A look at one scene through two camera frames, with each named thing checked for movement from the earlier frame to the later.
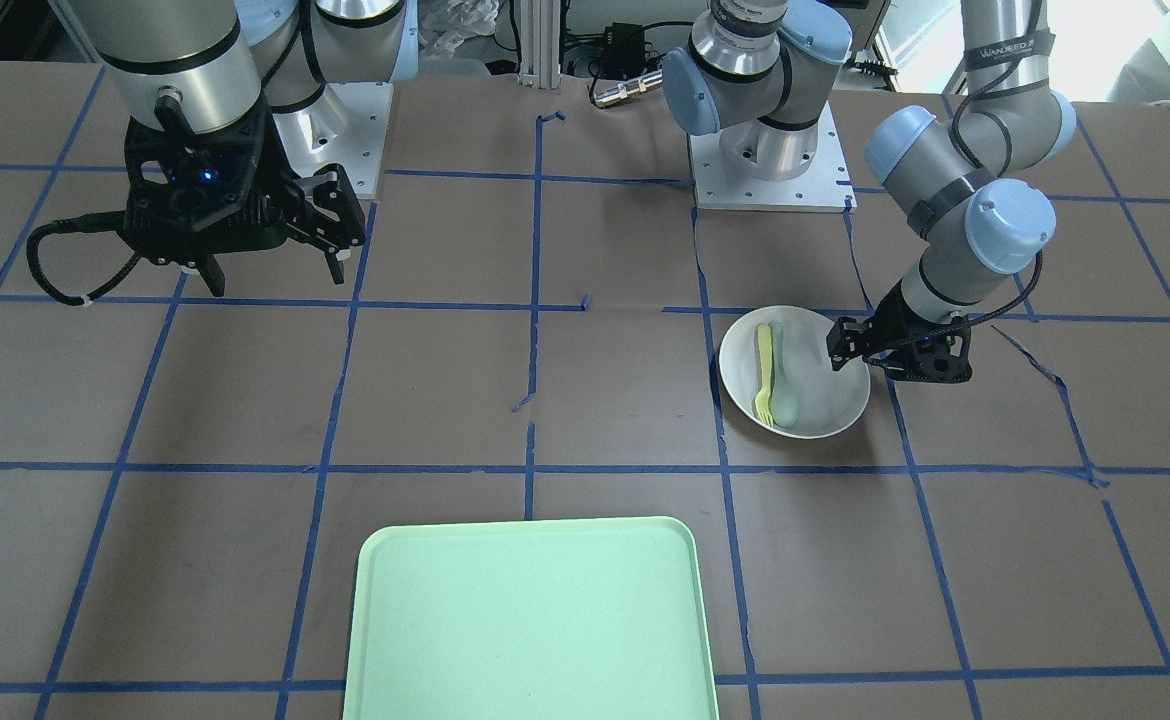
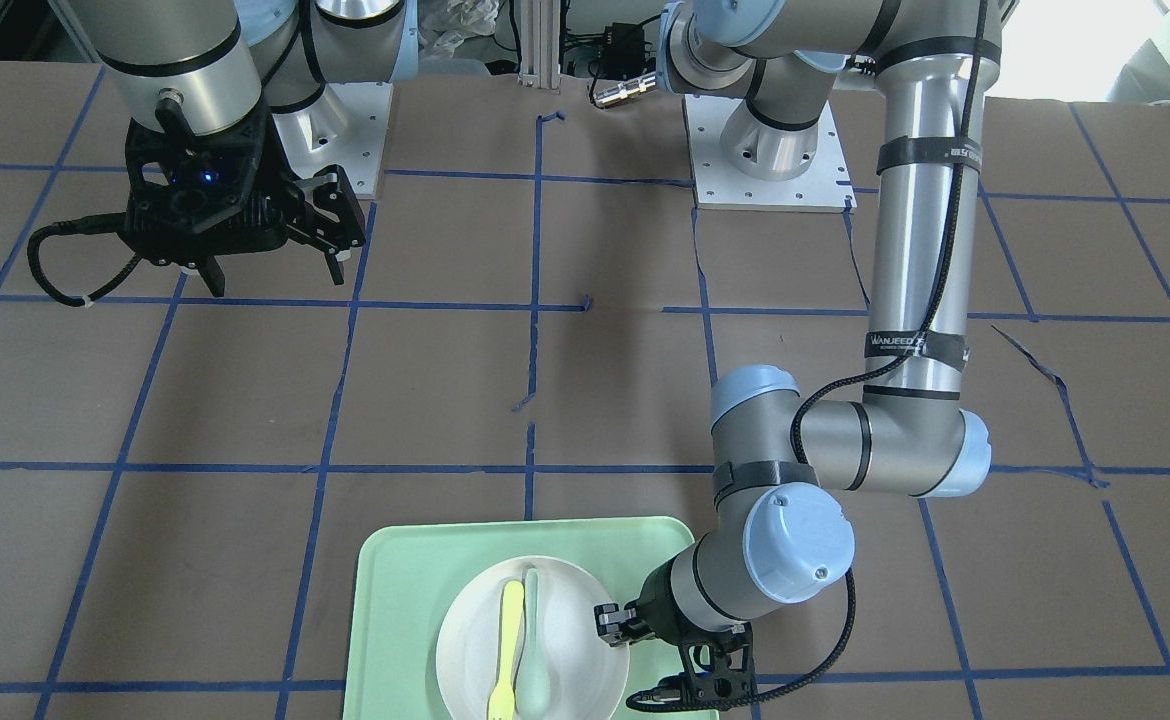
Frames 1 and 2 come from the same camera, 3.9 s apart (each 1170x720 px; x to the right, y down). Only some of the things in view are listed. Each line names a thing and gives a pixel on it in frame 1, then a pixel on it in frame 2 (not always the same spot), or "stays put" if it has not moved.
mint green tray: (576, 619) stays put
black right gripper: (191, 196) stays put
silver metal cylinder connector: (604, 97) stays put
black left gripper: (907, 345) -> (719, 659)
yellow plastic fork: (763, 401) -> (502, 702)
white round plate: (776, 368) -> (587, 677)
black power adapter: (624, 51) stays put
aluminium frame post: (540, 43) stays put
